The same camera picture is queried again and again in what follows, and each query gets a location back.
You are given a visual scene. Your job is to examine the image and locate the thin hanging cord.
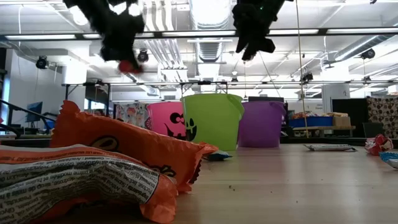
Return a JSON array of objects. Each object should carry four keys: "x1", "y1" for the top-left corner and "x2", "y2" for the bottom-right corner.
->
[{"x1": 294, "y1": 0, "x2": 309, "y2": 138}]

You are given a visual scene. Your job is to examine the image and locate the assorted candy pile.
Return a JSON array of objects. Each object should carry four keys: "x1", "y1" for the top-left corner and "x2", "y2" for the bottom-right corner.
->
[{"x1": 290, "y1": 111, "x2": 333, "y2": 119}]

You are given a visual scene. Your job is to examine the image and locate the red candy bar wrapper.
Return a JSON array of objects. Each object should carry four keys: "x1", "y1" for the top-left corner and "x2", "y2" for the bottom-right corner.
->
[
  {"x1": 364, "y1": 133, "x2": 394, "y2": 156},
  {"x1": 117, "y1": 60, "x2": 144, "y2": 75}
]

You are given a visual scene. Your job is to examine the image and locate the black background rack frame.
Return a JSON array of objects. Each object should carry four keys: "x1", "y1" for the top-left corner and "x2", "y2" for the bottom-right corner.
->
[{"x1": 61, "y1": 80, "x2": 398, "y2": 125}]

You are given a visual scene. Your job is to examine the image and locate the black cabinet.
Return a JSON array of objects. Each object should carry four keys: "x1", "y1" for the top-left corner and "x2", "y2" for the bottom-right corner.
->
[{"x1": 331, "y1": 98, "x2": 368, "y2": 139}]

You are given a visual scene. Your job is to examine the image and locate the polka dot curtain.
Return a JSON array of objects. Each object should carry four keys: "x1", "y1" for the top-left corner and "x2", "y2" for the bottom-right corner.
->
[{"x1": 366, "y1": 96, "x2": 398, "y2": 139}]

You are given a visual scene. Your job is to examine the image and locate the floral patterned cloth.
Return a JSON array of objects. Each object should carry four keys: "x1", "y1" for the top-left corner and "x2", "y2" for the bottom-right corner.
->
[{"x1": 115, "y1": 101, "x2": 150, "y2": 139}]

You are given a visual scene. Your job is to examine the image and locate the silver ventilation duct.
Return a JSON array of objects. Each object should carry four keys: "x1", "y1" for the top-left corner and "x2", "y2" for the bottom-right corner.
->
[{"x1": 189, "y1": 0, "x2": 233, "y2": 63}]

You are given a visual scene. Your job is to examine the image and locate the black slanted rod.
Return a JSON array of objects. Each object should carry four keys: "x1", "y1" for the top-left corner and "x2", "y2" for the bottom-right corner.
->
[{"x1": 0, "y1": 98, "x2": 59, "y2": 139}]

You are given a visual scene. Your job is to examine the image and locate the orange peanut butter cup pack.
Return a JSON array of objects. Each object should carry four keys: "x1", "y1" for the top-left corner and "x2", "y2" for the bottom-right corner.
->
[
  {"x1": 49, "y1": 100, "x2": 219, "y2": 156},
  {"x1": 146, "y1": 152, "x2": 203, "y2": 194}
]

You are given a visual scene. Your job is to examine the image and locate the purple jack-o-lantern bucket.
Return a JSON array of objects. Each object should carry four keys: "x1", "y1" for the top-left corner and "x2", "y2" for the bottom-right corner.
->
[{"x1": 238, "y1": 100, "x2": 287, "y2": 149}]

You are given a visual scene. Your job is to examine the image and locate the black beam with light bars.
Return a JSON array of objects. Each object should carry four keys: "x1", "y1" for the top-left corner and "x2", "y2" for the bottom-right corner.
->
[{"x1": 0, "y1": 27, "x2": 398, "y2": 41}]

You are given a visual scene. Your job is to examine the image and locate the green jack-o-lantern bucket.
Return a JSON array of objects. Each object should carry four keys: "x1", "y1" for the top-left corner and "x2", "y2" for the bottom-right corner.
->
[{"x1": 180, "y1": 93, "x2": 245, "y2": 152}]

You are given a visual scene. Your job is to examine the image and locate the black chair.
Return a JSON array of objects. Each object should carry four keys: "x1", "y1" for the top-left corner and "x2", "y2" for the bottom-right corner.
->
[{"x1": 362, "y1": 121, "x2": 386, "y2": 139}]

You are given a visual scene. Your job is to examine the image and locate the blue plastic bin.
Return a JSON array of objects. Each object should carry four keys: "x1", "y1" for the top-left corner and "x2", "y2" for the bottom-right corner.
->
[{"x1": 288, "y1": 116, "x2": 334, "y2": 128}]

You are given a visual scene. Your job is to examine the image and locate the wooden background table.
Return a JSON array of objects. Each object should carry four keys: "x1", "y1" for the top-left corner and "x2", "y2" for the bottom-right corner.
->
[{"x1": 292, "y1": 125, "x2": 357, "y2": 138}]

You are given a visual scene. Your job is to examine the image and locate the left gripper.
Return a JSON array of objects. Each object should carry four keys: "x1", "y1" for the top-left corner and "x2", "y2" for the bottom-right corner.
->
[{"x1": 63, "y1": 0, "x2": 146, "y2": 73}]

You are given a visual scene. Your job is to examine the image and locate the pink jack-o-lantern bucket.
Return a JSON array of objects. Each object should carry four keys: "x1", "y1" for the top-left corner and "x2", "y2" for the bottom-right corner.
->
[{"x1": 146, "y1": 101, "x2": 187, "y2": 147}]

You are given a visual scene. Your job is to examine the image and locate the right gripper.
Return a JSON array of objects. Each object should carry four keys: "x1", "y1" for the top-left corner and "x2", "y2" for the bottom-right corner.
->
[{"x1": 232, "y1": 0, "x2": 285, "y2": 62}]

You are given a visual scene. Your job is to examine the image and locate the orange candy with ingredients label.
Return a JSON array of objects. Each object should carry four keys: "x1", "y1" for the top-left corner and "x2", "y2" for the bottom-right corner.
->
[{"x1": 0, "y1": 144, "x2": 178, "y2": 224}]

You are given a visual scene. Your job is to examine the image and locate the brown cardboard box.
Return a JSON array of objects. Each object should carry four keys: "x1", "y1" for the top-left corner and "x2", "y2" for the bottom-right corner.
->
[{"x1": 331, "y1": 115, "x2": 351, "y2": 128}]

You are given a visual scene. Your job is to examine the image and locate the blue white candy bar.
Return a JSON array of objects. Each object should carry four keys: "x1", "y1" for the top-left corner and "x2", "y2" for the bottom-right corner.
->
[
  {"x1": 303, "y1": 143, "x2": 358, "y2": 152},
  {"x1": 379, "y1": 151, "x2": 398, "y2": 170},
  {"x1": 203, "y1": 149, "x2": 233, "y2": 162}
]

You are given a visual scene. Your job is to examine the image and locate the computer monitor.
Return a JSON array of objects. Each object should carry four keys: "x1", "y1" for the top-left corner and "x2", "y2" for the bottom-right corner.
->
[{"x1": 25, "y1": 101, "x2": 44, "y2": 123}]

